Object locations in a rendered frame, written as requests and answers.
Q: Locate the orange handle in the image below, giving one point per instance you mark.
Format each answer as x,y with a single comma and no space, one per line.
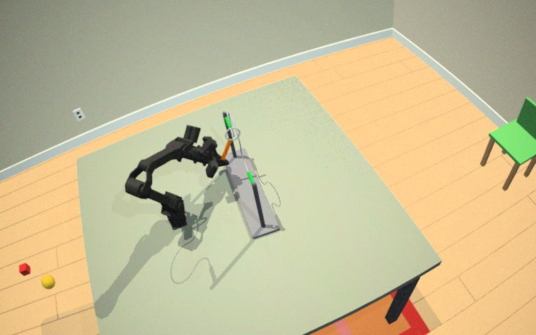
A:
228,144

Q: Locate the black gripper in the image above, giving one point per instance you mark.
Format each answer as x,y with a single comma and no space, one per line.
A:
213,163

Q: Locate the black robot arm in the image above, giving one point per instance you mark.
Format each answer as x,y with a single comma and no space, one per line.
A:
178,148

